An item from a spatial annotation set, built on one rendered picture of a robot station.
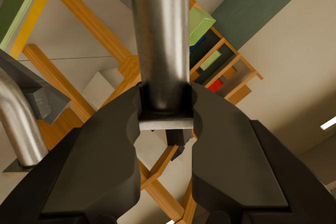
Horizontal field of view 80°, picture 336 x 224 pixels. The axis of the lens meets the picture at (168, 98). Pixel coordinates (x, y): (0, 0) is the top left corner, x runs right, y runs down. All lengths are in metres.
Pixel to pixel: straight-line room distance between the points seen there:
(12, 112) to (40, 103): 0.03
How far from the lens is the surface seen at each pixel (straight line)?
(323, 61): 6.47
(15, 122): 0.26
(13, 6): 0.44
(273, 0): 6.29
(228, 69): 5.62
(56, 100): 0.29
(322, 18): 6.45
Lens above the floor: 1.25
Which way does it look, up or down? 4 degrees down
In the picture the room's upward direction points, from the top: 137 degrees clockwise
